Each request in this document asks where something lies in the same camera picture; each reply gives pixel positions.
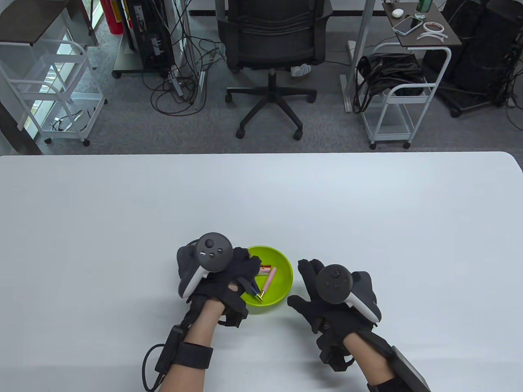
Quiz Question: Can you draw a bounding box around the person's right hand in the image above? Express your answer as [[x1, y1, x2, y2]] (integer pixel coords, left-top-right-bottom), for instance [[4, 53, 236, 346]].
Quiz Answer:
[[287, 258, 374, 335]]

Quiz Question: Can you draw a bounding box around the person's left hand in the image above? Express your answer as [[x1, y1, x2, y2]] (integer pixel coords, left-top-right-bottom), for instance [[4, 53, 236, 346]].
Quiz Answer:
[[187, 247, 262, 317]]

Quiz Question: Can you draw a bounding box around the blue fountain pen barrel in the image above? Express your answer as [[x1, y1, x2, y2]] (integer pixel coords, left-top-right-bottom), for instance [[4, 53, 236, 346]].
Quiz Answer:
[[241, 277, 264, 303]]

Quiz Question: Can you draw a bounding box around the pink fountain pen barrel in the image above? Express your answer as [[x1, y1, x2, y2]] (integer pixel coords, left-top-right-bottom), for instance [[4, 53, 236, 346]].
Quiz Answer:
[[259, 267, 277, 302]]

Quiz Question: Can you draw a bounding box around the grey and white controller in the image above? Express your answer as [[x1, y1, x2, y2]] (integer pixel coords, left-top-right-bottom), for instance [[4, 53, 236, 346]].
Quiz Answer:
[[177, 233, 234, 299], [315, 265, 381, 323]]

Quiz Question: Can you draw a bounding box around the person's left forearm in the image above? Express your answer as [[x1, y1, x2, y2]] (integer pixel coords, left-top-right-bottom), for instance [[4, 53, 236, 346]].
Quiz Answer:
[[159, 302, 225, 392]]

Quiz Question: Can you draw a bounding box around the person's right forearm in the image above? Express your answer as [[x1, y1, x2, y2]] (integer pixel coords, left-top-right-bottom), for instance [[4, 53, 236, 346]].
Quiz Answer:
[[343, 331, 395, 392]]

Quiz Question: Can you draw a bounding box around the lime green plastic bowl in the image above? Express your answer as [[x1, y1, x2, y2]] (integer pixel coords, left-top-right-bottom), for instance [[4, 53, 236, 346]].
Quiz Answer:
[[241, 245, 294, 315]]

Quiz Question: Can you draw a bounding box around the black wrist sensor box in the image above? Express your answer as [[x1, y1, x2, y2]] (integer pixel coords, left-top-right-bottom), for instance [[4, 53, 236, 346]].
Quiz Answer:
[[154, 325, 188, 374], [388, 346, 431, 392]]

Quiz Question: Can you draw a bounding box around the dark power strip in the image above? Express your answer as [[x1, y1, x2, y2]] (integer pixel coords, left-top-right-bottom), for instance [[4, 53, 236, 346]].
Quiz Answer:
[[170, 69, 185, 97]]

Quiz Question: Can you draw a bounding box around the black office chair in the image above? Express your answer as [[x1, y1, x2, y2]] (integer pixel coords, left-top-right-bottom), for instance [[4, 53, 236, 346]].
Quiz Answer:
[[215, 0, 332, 141]]

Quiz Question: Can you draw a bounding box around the grey wheeled platform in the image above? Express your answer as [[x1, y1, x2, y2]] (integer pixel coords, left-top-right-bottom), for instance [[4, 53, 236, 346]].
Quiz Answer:
[[112, 39, 180, 79]]

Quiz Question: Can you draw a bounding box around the black bag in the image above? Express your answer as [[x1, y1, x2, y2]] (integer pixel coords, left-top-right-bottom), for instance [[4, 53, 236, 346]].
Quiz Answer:
[[352, 53, 427, 114]]

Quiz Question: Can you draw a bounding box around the white desk leg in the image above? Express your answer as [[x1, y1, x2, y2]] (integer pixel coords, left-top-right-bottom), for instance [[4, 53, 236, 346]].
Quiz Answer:
[[340, 0, 376, 114], [174, 0, 206, 111]]

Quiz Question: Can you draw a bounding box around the black computer tower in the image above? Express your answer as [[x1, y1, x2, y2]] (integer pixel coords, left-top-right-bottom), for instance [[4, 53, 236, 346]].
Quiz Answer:
[[122, 0, 177, 72]]

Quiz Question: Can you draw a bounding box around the white side table brown top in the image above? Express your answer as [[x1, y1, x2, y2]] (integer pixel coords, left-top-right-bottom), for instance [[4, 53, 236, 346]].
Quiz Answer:
[[360, 0, 462, 149]]

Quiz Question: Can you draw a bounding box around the red fire extinguisher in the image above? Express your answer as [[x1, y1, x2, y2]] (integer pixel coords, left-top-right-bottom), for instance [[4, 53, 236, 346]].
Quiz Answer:
[[100, 0, 123, 35]]

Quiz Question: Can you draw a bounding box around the smartphone with light case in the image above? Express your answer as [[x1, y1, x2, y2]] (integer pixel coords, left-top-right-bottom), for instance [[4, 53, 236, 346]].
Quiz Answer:
[[392, 16, 423, 36]]

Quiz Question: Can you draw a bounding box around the white cart with brown top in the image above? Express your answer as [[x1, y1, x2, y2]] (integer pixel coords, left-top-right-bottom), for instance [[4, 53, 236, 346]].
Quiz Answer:
[[0, 0, 109, 147]]

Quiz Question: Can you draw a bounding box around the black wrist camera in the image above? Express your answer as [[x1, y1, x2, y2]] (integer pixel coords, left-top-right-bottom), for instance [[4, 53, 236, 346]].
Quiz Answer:
[[317, 327, 354, 371], [219, 300, 249, 328]]

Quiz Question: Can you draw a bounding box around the black wrist strap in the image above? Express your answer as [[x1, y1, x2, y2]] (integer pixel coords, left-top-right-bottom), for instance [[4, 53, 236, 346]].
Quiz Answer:
[[177, 341, 214, 370], [367, 376, 409, 392]]

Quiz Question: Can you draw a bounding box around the black sensor box cable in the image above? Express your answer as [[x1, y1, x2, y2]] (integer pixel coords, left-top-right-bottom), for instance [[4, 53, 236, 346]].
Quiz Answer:
[[142, 344, 164, 392]]

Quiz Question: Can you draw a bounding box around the bundle of black floor cables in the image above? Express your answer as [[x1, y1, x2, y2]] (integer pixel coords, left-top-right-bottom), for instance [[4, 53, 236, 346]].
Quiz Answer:
[[141, 0, 229, 117]]

